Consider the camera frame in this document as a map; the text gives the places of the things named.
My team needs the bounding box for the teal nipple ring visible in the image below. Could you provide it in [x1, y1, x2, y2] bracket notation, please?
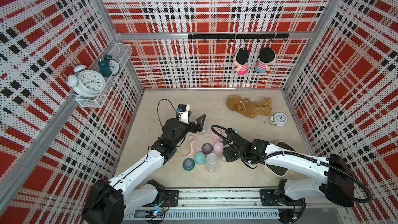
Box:
[182, 158, 196, 172]

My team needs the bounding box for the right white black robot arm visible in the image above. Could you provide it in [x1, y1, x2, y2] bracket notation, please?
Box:
[222, 128, 354, 207]

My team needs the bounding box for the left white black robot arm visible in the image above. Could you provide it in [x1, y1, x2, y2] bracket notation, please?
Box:
[81, 115, 206, 224]

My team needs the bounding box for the clear baby bottle front left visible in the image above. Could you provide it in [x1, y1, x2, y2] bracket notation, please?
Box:
[205, 153, 219, 173]

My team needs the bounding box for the pink bottle cap lower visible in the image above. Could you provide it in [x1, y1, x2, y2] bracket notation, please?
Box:
[213, 142, 224, 154]

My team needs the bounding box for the pink bottle cap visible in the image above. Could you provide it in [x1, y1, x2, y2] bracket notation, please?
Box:
[213, 142, 224, 154]
[211, 128, 223, 142]

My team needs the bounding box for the pink bottle cap upper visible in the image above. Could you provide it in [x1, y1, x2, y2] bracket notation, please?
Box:
[211, 128, 223, 142]

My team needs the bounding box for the brown plush toy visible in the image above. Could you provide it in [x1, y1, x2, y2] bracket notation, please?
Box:
[226, 95, 272, 118]

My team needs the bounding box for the white bin green inside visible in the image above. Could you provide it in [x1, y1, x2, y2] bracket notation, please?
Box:
[261, 141, 296, 178]

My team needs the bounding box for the small white alarm clock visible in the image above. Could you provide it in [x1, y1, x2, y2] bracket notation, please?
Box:
[268, 113, 288, 127]

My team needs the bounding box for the doll with pink dress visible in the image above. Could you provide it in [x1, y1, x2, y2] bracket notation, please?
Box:
[233, 48, 249, 76]

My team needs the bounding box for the doll with striped shirt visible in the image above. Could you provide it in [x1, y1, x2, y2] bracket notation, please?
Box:
[255, 47, 276, 74]

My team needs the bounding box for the green circuit board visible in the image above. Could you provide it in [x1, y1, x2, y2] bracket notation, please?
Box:
[144, 209, 165, 219]

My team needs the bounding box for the teal alarm clock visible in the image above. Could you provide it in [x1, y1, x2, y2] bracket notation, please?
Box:
[98, 55, 121, 77]

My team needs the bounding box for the large white alarm clock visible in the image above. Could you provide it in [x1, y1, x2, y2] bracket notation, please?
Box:
[66, 65, 106, 98]

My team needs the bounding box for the pink bottle handle left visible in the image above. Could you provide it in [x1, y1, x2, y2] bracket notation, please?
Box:
[184, 135, 199, 158]

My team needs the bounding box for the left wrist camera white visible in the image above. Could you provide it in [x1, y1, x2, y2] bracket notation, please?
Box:
[177, 104, 191, 124]

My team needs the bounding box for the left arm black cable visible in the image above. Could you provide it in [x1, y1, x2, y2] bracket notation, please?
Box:
[157, 99, 178, 128]

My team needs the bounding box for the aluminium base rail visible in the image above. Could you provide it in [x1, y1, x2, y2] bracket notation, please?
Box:
[122, 187, 354, 224]

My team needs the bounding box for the white wire wall shelf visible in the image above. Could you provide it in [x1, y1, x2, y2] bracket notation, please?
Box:
[76, 43, 132, 108]

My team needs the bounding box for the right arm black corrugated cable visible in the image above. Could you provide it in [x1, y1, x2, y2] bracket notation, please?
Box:
[210, 125, 373, 204]

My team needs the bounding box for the black hook rail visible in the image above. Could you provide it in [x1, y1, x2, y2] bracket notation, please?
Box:
[188, 33, 290, 40]

